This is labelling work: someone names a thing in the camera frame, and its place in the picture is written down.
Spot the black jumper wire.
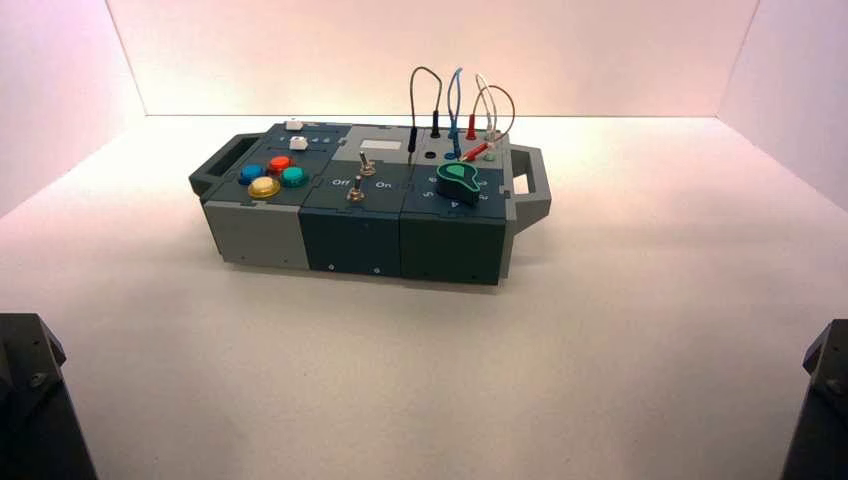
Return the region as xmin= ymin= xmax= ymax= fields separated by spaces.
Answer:
xmin=405 ymin=65 xmax=445 ymax=167

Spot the blue grey control box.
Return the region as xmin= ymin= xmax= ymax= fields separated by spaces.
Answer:
xmin=188 ymin=121 xmax=552 ymax=287

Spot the yellow push button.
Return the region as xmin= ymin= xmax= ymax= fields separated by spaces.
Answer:
xmin=247 ymin=176 xmax=282 ymax=200

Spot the green rotary knob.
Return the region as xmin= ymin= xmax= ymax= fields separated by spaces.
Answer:
xmin=435 ymin=162 xmax=482 ymax=207

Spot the blue jumper wire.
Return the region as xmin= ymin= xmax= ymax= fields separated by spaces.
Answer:
xmin=445 ymin=66 xmax=466 ymax=161

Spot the white jumper wire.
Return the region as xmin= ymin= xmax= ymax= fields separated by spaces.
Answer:
xmin=474 ymin=72 xmax=500 ymax=144

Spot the red jumper wire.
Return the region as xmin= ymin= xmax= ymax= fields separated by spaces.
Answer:
xmin=459 ymin=84 xmax=517 ymax=164

